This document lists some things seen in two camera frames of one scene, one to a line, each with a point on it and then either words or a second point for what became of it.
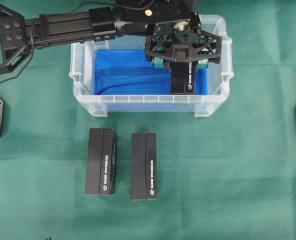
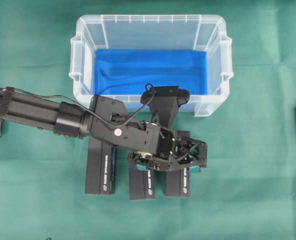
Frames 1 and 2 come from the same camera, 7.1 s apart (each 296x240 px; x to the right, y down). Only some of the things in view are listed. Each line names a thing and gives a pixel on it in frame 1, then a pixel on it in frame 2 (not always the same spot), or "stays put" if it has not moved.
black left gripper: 183,40 -> 179,148
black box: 183,78 -> 178,181
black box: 101,169 stays put
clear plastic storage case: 113,75 stays put
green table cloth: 241,174 stays put
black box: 143,166 stays put
